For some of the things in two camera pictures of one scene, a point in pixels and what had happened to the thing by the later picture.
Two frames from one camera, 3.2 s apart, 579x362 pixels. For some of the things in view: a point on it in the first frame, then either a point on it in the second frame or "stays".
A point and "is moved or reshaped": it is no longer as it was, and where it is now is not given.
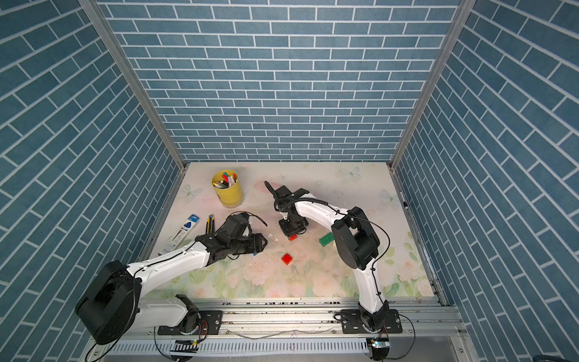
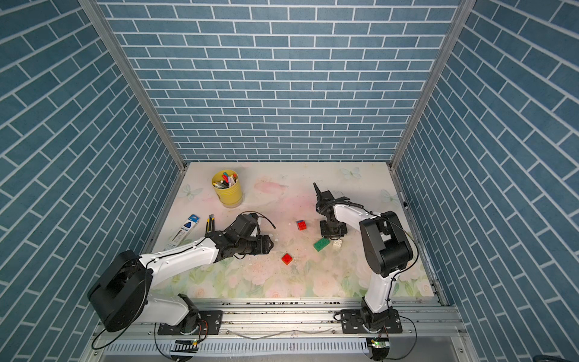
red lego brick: x=286 y=259 stays
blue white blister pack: x=182 y=235 stays
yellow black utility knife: x=210 y=225 stays
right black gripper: x=283 y=225 to x=326 y=234
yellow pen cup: x=227 y=185 stays
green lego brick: x=326 y=239 is moved or reshaped
